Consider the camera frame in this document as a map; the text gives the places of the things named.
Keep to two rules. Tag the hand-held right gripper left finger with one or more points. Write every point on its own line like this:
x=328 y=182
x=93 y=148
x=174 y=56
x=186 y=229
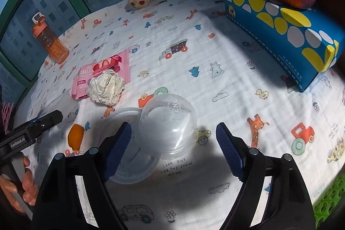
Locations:
x=118 y=150

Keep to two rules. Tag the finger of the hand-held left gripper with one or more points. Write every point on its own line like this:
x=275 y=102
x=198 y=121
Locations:
x=50 y=117

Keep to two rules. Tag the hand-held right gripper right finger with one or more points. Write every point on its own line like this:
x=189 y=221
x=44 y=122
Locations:
x=229 y=150

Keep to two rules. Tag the clear dome plastic cup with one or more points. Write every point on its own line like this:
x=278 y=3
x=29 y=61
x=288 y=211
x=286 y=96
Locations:
x=169 y=125

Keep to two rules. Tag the green plastic basket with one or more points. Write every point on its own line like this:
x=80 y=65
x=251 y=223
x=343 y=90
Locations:
x=330 y=203

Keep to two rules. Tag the person's left hand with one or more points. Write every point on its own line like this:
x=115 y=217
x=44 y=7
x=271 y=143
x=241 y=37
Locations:
x=30 y=189

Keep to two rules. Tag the pink patterned cloth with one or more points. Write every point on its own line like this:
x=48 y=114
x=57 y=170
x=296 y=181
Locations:
x=6 y=114

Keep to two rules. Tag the pink snack packet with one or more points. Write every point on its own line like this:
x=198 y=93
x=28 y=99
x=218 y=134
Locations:
x=86 y=76

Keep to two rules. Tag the crumpled paper ball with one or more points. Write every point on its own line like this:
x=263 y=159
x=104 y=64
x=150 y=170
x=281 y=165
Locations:
x=106 y=88

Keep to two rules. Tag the orange water bottle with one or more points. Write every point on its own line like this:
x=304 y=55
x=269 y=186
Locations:
x=52 y=44

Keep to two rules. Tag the printed blanket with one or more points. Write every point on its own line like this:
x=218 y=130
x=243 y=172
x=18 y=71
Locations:
x=229 y=71

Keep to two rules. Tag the blue tissue box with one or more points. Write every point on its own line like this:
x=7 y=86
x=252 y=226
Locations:
x=269 y=22

